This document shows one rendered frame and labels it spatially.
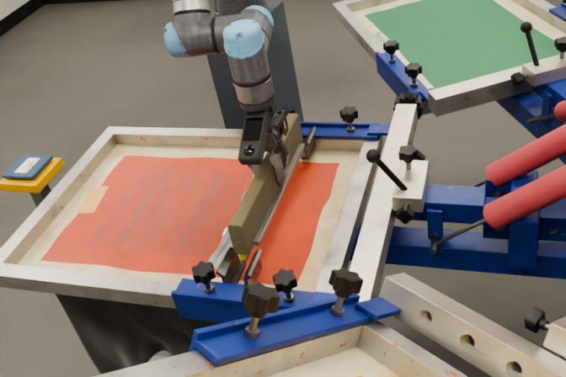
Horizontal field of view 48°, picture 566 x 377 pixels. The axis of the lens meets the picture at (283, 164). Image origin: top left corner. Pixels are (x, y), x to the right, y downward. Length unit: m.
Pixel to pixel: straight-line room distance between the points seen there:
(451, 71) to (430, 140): 1.43
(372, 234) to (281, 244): 0.23
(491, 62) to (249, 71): 0.91
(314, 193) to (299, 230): 0.13
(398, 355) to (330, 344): 0.09
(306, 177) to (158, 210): 0.36
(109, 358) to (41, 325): 1.16
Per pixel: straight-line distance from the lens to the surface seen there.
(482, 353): 0.92
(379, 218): 1.27
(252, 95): 1.25
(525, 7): 2.28
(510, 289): 2.56
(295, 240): 1.38
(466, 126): 3.41
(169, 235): 1.48
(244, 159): 1.25
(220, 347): 0.75
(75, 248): 1.55
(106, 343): 1.69
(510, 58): 1.97
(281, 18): 1.88
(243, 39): 1.20
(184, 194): 1.58
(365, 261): 1.18
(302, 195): 1.49
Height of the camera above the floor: 1.87
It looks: 35 degrees down
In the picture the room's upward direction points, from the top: 12 degrees counter-clockwise
